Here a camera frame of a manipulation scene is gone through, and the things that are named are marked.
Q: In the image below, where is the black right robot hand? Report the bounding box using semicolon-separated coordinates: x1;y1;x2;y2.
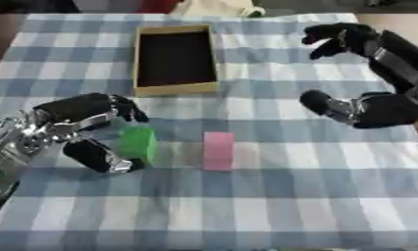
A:
298;22;418;129

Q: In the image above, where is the white object beyond table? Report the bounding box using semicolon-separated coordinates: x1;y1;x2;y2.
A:
169;0;268;19

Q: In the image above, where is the tan cardboard box black inside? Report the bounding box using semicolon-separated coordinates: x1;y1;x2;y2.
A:
130;24;222;98

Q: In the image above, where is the green rectangular block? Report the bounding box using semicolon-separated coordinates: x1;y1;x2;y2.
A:
116;125;161;168

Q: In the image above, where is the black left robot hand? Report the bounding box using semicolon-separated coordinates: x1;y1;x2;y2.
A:
30;92;151;175

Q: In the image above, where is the red object beyond table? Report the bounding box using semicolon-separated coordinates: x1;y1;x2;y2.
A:
131;0;185;15

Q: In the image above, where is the pink rectangular block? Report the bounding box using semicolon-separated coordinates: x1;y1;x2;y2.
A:
202;130;236;173

